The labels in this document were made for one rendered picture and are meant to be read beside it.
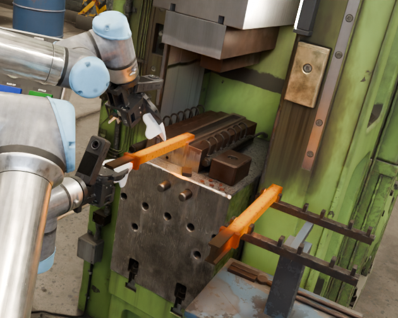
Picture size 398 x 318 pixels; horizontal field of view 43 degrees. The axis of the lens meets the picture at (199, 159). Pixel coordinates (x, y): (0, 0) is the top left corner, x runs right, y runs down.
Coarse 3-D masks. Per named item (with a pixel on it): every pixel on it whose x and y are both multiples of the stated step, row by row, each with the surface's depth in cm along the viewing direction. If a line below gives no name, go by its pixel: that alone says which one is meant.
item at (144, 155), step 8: (176, 136) 155; (184, 136) 156; (192, 136) 158; (160, 144) 146; (168, 144) 147; (176, 144) 151; (184, 144) 155; (136, 152) 138; (144, 152) 139; (152, 152) 140; (160, 152) 144; (112, 160) 129; (120, 160) 130; (128, 160) 130; (136, 160) 132; (144, 160) 137; (112, 168) 125; (136, 168) 133
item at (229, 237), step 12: (264, 192) 133; (276, 192) 134; (252, 204) 125; (264, 204) 127; (240, 216) 118; (252, 216) 120; (228, 228) 111; (240, 228) 113; (216, 240) 105; (228, 240) 109; (216, 252) 104; (216, 264) 104
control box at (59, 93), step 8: (16, 32) 163; (24, 32) 163; (48, 40) 163; (56, 40) 163; (0, 80) 161; (8, 80) 161; (16, 80) 161; (24, 80) 161; (32, 80) 161; (24, 88) 160; (32, 88) 160; (40, 88) 161; (48, 88) 161; (56, 88) 161; (64, 88) 161; (56, 96) 160; (64, 96) 162
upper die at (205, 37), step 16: (176, 16) 145; (192, 16) 143; (176, 32) 147; (192, 32) 144; (208, 32) 142; (224, 32) 139; (240, 32) 148; (256, 32) 158; (272, 32) 170; (192, 48) 146; (208, 48) 143; (224, 48) 142; (240, 48) 152; (256, 48) 163; (272, 48) 175
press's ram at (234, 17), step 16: (160, 0) 147; (176, 0) 144; (192, 0) 142; (208, 0) 139; (224, 0) 137; (240, 0) 135; (256, 0) 138; (272, 0) 147; (288, 0) 158; (208, 16) 140; (224, 16) 138; (240, 16) 136; (256, 16) 142; (272, 16) 152; (288, 16) 163
